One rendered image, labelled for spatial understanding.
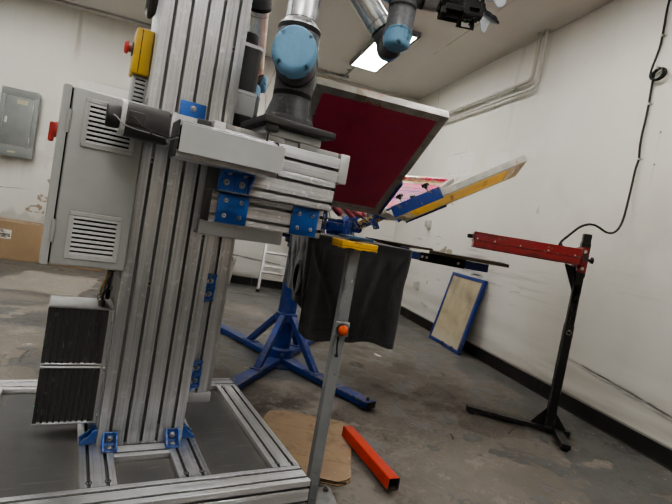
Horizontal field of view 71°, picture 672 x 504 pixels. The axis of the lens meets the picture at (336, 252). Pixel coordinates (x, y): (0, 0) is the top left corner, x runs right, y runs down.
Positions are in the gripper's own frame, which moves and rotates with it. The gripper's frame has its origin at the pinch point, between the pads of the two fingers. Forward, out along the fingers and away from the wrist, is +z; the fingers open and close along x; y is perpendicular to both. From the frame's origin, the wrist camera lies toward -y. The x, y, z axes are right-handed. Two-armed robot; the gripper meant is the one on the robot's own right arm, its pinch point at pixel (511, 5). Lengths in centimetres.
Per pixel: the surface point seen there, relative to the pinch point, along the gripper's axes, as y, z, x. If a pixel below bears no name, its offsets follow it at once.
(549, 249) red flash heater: 43, 89, -128
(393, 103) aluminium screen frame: 6, -19, -64
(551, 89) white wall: -114, 140, -253
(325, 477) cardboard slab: 158, -21, -69
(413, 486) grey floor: 159, 16, -75
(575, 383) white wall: 121, 158, -198
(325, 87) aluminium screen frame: 8, -47, -59
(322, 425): 132, -28, -46
